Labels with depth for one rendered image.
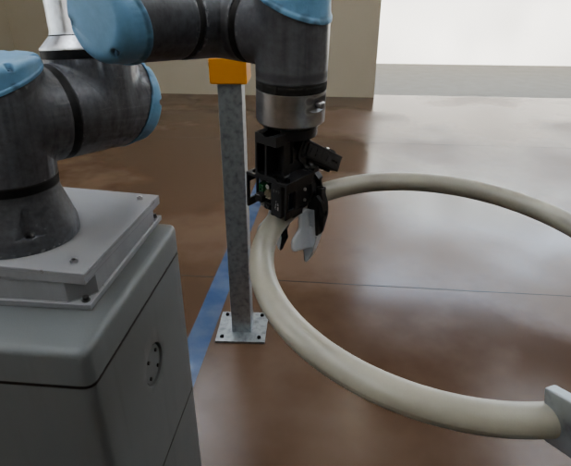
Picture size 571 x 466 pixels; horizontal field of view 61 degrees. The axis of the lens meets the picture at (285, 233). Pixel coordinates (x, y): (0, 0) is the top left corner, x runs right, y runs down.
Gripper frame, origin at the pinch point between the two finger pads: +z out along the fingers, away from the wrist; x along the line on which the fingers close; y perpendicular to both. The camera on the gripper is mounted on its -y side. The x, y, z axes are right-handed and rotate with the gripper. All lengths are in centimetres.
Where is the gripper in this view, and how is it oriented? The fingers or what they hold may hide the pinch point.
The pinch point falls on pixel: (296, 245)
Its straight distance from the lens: 76.0
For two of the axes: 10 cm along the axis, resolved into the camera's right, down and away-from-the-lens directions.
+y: -6.3, 3.8, -6.7
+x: 7.8, 3.3, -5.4
